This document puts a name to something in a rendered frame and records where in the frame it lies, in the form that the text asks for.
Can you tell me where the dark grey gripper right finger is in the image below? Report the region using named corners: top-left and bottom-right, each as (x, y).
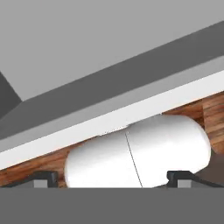
top-left (165, 170), bottom-right (224, 189)

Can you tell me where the white rounded capsule-shaped object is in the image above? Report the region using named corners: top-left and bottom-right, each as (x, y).
top-left (63, 114), bottom-right (212, 189)

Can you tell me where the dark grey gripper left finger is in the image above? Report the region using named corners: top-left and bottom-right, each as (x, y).
top-left (2, 170), bottom-right (60, 189)

